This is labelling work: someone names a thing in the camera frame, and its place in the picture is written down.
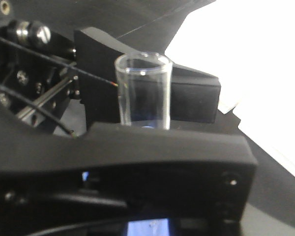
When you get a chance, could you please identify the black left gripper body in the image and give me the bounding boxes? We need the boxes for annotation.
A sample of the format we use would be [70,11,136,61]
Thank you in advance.
[0,0,207,125]

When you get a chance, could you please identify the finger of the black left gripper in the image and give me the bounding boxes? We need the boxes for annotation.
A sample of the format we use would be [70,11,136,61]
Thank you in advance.
[73,26,222,133]
[0,123,257,236]

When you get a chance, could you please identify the clear glass test tube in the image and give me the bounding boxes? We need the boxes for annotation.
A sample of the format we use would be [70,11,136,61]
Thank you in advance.
[115,52,173,130]

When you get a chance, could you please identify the black cable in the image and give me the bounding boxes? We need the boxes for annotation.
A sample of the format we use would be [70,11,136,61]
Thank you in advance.
[0,33,118,88]

